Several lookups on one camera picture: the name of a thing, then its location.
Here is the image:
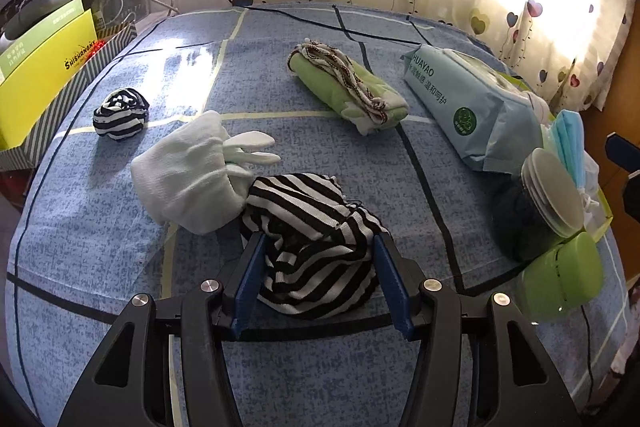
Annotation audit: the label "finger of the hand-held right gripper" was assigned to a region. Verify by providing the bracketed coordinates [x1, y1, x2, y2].
[605, 134, 640, 224]

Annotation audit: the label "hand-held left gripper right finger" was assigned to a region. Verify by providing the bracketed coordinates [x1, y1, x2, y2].
[372, 234, 587, 427]

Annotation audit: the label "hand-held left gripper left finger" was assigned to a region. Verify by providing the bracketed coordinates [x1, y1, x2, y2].
[57, 232, 266, 427]

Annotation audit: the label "black white striped cloth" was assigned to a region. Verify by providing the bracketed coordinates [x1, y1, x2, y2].
[239, 173, 394, 321]

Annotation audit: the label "brown wooden cabinet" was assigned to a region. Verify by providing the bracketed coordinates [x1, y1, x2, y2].
[580, 97, 640, 288]

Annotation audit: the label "blue face masks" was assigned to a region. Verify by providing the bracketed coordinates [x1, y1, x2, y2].
[549, 109, 589, 188]

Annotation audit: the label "dark jar with clear lid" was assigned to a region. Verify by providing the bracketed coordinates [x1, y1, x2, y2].
[489, 147, 586, 264]

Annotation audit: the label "green plastic case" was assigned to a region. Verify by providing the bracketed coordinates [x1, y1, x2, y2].
[514, 230, 605, 324]

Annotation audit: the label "white knit glove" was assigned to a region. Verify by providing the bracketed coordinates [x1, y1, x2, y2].
[130, 110, 282, 236]

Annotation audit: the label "blue checked bed sheet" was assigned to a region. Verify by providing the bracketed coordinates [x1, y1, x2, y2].
[5, 1, 632, 427]

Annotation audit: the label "wet wipes pack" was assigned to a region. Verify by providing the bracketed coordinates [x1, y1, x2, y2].
[402, 43, 557, 173]

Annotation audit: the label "rolled black white striped sock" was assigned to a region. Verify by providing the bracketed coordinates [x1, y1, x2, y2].
[92, 87, 151, 142]

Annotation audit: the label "green cloth with patterned trim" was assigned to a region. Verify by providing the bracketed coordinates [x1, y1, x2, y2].
[286, 38, 410, 137]

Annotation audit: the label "striped cardboard box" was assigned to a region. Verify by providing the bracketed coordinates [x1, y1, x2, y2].
[0, 23, 139, 171]

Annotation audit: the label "yellow-green cardboard box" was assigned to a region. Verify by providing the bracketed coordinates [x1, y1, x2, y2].
[0, 0, 97, 148]

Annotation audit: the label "grey oval case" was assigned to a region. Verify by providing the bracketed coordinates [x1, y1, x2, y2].
[4, 0, 79, 34]

